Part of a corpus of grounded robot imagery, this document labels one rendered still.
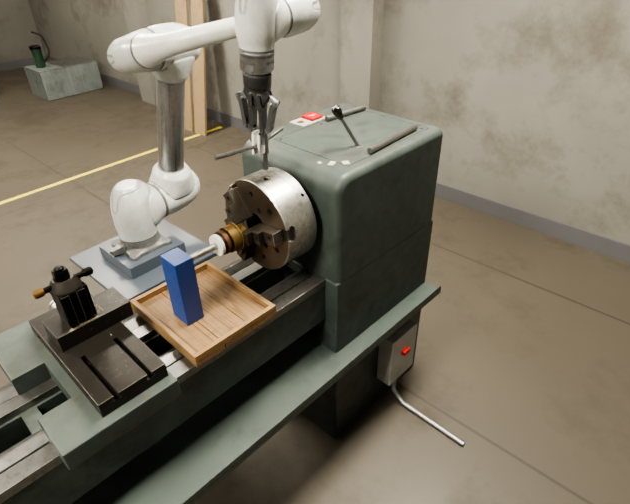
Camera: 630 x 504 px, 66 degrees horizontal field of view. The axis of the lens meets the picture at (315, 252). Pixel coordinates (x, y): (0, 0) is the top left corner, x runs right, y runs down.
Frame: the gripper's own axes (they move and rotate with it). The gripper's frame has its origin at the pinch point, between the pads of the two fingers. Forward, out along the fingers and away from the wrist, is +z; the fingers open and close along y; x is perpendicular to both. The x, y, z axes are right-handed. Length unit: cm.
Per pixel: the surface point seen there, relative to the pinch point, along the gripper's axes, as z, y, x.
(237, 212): 23.5, -5.5, -4.3
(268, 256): 38.1, 4.8, -2.6
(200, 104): 139, -253, 283
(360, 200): 20.2, 26.6, 18.1
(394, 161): 12.5, 30.8, 34.8
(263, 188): 13.8, 2.3, -1.2
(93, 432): 42, 1, -74
